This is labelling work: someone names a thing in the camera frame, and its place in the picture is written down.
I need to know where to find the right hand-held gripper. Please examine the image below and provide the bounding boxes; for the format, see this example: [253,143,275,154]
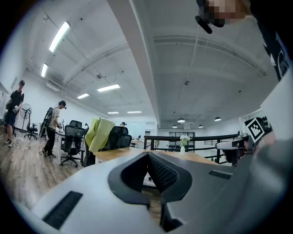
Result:
[216,116,273,159]

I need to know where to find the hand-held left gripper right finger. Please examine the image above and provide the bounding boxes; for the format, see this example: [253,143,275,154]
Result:
[148,152,273,234]

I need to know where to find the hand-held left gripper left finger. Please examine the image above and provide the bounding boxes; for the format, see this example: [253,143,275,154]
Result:
[32,152,165,234]

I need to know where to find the person's right forearm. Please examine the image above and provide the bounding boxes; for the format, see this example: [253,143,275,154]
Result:
[257,130,277,151]

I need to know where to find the white flower bunch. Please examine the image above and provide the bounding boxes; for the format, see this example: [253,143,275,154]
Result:
[179,134,192,147]

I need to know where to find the green cloth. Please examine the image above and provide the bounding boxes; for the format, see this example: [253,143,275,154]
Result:
[84,117,116,153]

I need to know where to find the white standing fan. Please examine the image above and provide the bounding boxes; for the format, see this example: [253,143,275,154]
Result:
[19,103,32,133]

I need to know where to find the white ceiling air conditioner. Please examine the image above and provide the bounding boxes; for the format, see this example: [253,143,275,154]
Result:
[45,82,60,92]

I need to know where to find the person's black printed t-shirt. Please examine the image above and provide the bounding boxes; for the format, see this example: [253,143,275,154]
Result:
[249,0,293,82]

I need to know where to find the person's head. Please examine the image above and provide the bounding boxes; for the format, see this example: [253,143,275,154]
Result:
[207,0,252,26]

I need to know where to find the ceiling strip lights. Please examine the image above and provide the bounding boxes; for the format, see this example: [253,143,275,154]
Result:
[41,21,142,114]

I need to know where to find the black head-mounted camera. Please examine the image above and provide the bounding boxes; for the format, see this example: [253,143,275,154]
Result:
[195,0,226,34]

